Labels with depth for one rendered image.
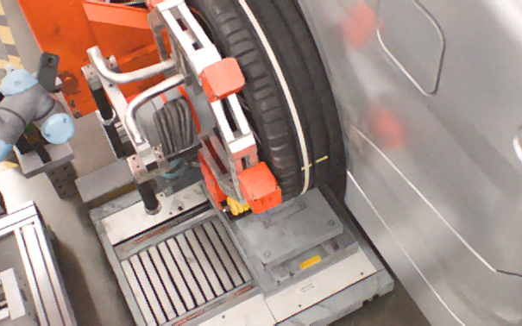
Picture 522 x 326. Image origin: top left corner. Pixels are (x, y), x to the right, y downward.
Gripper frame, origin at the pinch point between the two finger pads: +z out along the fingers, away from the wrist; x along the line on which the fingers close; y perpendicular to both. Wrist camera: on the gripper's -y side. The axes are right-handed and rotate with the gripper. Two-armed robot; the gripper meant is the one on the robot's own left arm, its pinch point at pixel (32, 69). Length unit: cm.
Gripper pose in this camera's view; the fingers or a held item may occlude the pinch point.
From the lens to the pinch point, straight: 199.8
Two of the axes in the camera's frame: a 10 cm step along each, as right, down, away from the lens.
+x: 7.7, 2.1, 6.0
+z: -4.6, -4.7, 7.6
